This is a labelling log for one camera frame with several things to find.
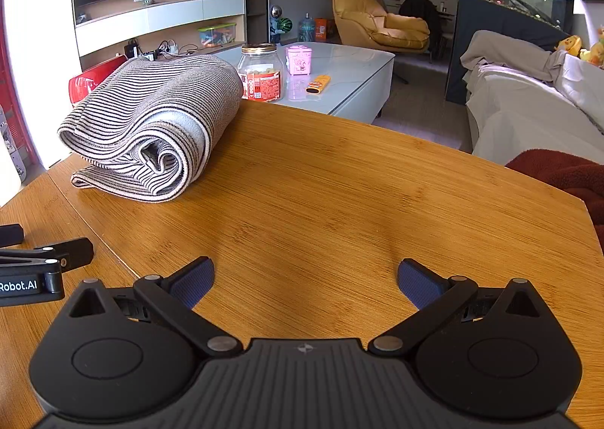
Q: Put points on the white coffee table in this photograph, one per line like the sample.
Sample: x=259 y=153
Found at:
x=349 y=75

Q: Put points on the beige blanket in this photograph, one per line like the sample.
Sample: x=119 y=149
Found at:
x=500 y=51

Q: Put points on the black chair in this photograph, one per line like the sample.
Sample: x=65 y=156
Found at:
x=420 y=14

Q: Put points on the red frame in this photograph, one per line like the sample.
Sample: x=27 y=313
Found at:
x=16 y=117

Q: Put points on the orange container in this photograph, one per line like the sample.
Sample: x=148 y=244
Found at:
x=322 y=29

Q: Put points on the pink box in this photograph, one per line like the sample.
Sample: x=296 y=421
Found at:
x=298 y=61

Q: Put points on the glass jar with red label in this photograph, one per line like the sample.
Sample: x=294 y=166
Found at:
x=259 y=75

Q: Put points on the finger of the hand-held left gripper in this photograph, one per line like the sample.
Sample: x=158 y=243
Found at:
x=10 y=234
x=73 y=252

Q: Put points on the clear box with green lid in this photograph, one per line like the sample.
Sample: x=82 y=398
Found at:
x=217 y=34

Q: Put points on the pink and yellow plush toy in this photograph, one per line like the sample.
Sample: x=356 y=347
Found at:
x=595 y=51

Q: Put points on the yellow armchair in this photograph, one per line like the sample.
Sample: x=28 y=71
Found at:
x=368 y=18

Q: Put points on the silver ball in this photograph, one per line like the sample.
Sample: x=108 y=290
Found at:
x=276 y=11

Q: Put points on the red barrel stool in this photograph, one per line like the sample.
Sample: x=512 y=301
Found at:
x=87 y=80

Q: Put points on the blue water bottle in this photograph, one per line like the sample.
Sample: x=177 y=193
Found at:
x=306 y=29

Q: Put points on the striped knit garment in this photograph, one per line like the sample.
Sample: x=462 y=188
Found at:
x=141 y=103

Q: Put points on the white and wood TV cabinet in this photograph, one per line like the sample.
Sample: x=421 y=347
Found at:
x=165 y=18

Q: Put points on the grey sofa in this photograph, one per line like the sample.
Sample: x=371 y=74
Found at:
x=519 y=117

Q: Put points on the small orange item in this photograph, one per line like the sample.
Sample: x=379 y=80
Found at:
x=318 y=83

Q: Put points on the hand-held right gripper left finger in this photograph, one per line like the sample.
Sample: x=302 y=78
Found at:
x=193 y=283

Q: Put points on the dark red fleece garment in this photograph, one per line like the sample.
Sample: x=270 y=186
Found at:
x=561 y=174

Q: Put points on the green striped ball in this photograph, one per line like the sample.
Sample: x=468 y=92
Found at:
x=284 y=25

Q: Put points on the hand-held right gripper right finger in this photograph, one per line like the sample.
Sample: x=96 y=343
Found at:
x=417 y=285

